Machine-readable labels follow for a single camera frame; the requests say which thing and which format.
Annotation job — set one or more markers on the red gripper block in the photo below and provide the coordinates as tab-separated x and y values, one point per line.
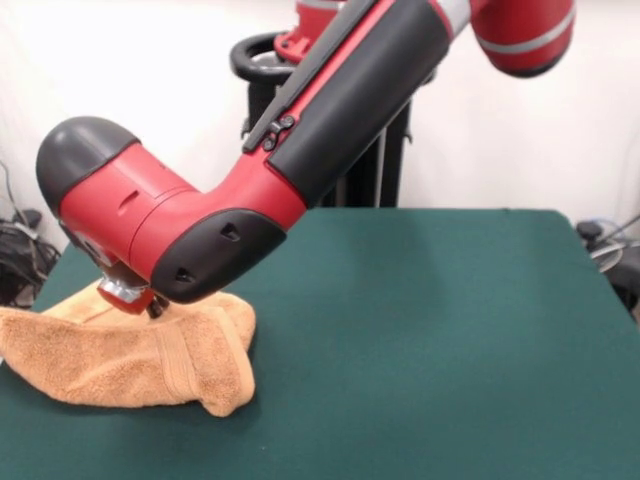
131	301

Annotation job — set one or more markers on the tan terry towel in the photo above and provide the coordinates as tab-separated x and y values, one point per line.
125	360

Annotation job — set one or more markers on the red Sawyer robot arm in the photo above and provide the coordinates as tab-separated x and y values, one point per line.
200	225

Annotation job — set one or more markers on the dark green table cloth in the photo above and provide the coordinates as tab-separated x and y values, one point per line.
425	350

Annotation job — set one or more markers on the grey chair base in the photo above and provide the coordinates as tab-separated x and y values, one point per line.
607	255

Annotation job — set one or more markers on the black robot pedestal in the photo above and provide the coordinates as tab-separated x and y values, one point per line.
390	165

